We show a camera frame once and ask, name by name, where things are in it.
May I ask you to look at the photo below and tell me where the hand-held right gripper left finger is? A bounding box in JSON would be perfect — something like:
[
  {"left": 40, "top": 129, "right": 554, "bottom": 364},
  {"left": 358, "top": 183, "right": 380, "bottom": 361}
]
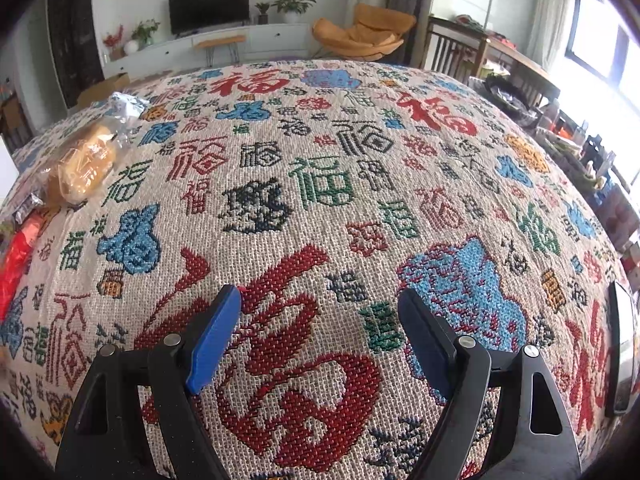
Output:
[{"left": 55, "top": 284, "right": 242, "bottom": 480}]

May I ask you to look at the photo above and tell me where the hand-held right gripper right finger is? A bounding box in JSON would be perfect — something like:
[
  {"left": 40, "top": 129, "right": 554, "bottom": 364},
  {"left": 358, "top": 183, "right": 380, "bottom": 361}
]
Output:
[{"left": 398, "top": 287, "right": 583, "bottom": 480}]

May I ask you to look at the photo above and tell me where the bread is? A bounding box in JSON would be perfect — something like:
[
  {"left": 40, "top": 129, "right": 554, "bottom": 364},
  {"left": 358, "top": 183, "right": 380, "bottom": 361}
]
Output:
[{"left": 37, "top": 120, "right": 131, "bottom": 208}]

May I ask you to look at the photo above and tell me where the brown chocolate bar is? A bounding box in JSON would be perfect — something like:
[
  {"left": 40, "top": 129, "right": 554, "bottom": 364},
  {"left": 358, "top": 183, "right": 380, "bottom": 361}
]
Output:
[{"left": 11, "top": 191, "right": 46, "bottom": 226}]

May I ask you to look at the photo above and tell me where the silver foil snack packet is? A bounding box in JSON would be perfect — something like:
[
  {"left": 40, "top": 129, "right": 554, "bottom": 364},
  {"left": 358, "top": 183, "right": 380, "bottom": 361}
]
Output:
[{"left": 102, "top": 91, "right": 151, "bottom": 141}]

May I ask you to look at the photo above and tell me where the printed woven blanket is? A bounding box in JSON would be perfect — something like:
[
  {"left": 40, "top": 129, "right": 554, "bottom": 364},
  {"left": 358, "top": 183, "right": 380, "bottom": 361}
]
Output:
[{"left": 0, "top": 60, "right": 636, "bottom": 480}]

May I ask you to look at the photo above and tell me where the red snack packet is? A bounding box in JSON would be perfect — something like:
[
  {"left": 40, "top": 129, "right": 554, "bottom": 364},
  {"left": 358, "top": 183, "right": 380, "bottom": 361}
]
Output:
[{"left": 0, "top": 207, "right": 58, "bottom": 321}]

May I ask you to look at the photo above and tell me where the wooden dining table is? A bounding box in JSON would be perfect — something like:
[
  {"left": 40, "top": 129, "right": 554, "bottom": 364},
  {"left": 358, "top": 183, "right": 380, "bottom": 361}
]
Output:
[{"left": 475, "top": 35, "right": 561, "bottom": 106}]

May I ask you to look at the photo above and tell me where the dark wooden chair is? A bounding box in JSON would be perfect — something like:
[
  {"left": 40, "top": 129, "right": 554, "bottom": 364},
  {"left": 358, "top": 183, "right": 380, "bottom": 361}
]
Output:
[{"left": 421, "top": 16, "right": 488, "bottom": 78}]

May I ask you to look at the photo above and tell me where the small wooden bench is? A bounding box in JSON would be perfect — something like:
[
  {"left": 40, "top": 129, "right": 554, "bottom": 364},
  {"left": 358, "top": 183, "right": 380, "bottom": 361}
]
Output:
[{"left": 194, "top": 35, "right": 247, "bottom": 67}]

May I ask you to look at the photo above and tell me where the white television cabinet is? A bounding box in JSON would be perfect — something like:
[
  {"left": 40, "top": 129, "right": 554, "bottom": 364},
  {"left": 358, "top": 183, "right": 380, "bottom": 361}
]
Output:
[{"left": 102, "top": 22, "right": 321, "bottom": 78}]

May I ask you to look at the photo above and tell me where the green plant in white pot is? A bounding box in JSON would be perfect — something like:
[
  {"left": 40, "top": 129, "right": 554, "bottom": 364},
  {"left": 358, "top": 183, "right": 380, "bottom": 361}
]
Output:
[{"left": 124, "top": 19, "right": 161, "bottom": 56}]

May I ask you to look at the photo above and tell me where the red flower arrangement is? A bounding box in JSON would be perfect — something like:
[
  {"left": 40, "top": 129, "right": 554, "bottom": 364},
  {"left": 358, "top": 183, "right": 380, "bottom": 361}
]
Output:
[{"left": 102, "top": 25, "right": 126, "bottom": 61}]

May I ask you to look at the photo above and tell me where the orange lounge chair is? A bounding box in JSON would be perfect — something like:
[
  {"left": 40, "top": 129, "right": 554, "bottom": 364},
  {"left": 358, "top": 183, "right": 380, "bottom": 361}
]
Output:
[{"left": 312, "top": 3, "right": 417, "bottom": 63}]

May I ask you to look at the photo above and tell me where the black flat-screen television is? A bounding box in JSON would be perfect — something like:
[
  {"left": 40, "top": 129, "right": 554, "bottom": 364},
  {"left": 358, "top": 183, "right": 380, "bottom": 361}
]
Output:
[{"left": 168, "top": 0, "right": 250, "bottom": 37}]

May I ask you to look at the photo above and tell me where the dark tall cabinet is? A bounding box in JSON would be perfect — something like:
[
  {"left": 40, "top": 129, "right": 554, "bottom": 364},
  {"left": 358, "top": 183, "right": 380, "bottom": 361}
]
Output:
[{"left": 45, "top": 0, "right": 106, "bottom": 111}]

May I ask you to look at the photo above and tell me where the large green potted plant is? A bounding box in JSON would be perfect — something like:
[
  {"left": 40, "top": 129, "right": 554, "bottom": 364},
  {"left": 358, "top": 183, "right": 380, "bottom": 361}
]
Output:
[{"left": 271, "top": 0, "right": 317, "bottom": 24}]

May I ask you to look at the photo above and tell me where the window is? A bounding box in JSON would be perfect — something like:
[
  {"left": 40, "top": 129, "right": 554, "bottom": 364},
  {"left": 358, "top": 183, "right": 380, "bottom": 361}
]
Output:
[{"left": 565, "top": 0, "right": 640, "bottom": 111}]

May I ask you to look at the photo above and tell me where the white sheer curtain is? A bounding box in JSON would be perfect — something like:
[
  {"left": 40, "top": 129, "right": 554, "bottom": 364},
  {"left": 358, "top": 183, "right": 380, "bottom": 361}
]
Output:
[{"left": 525, "top": 0, "right": 576, "bottom": 73}]

